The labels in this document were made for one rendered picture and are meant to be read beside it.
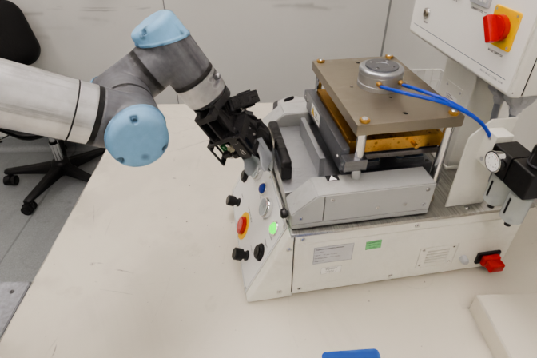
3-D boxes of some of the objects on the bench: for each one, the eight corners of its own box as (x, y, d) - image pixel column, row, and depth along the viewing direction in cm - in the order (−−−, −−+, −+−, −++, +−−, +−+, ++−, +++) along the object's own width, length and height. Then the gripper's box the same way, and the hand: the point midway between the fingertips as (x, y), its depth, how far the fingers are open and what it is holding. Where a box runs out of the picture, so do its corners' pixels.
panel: (232, 194, 100) (261, 137, 92) (245, 293, 76) (287, 228, 67) (224, 192, 100) (253, 134, 91) (236, 292, 75) (277, 225, 67)
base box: (421, 170, 109) (436, 117, 99) (510, 280, 79) (544, 220, 69) (232, 191, 102) (228, 135, 92) (249, 320, 72) (246, 259, 62)
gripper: (180, 124, 65) (247, 199, 77) (224, 107, 61) (287, 188, 73) (193, 93, 71) (253, 168, 83) (234, 76, 67) (291, 157, 79)
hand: (268, 163), depth 79 cm, fingers closed
